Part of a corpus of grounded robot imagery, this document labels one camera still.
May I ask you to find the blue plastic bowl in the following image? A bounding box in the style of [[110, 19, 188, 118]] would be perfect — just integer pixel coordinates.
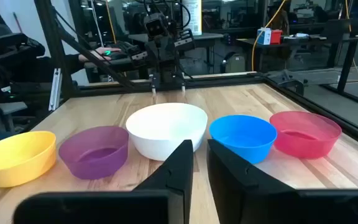
[[209, 114, 278, 165]]

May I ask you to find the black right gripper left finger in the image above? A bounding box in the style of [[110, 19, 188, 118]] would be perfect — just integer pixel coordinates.
[[12, 139, 195, 224]]

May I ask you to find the white paper with QR code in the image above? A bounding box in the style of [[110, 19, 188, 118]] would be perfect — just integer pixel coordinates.
[[181, 0, 203, 36]]

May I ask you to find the red pole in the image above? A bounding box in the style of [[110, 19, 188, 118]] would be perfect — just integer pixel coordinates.
[[12, 11, 24, 34]]

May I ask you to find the red box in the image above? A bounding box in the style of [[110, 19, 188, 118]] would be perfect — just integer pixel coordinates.
[[270, 29, 283, 45]]

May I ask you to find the black computer mouse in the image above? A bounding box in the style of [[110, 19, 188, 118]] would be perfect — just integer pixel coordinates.
[[104, 51, 127, 62]]

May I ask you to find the grey desk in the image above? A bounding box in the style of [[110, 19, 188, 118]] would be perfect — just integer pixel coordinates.
[[84, 52, 157, 80]]

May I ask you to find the person's forearm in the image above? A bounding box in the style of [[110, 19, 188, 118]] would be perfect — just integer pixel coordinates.
[[34, 53, 85, 83]]

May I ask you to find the black standing desk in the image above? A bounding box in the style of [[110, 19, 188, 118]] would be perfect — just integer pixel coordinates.
[[236, 18, 358, 104]]

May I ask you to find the pink plastic bowl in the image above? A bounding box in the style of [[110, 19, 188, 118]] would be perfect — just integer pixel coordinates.
[[268, 111, 342, 160]]

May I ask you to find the silver aluminium extrusion piece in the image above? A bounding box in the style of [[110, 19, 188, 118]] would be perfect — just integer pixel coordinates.
[[48, 67, 63, 112]]

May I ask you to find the blue and white box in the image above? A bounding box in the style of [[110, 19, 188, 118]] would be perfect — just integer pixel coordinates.
[[256, 27, 272, 46]]

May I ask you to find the white bowl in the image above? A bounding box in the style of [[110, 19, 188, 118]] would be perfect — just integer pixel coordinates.
[[125, 102, 209, 162]]

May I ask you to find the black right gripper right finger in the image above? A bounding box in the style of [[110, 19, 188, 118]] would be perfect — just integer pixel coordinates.
[[206, 139, 358, 224]]

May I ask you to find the black aluminium table frame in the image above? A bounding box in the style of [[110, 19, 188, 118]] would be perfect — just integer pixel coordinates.
[[34, 0, 358, 153]]

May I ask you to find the purple plastic bowl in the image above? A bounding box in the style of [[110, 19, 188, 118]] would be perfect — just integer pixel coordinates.
[[58, 125, 130, 180]]

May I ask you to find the person's hand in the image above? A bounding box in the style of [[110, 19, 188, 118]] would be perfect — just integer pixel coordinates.
[[78, 46, 122, 63]]

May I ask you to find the yellow plastic bowl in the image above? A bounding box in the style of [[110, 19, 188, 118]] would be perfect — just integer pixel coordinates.
[[0, 130, 57, 188]]

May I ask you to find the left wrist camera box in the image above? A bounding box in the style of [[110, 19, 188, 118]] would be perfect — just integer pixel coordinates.
[[144, 13, 169, 40]]

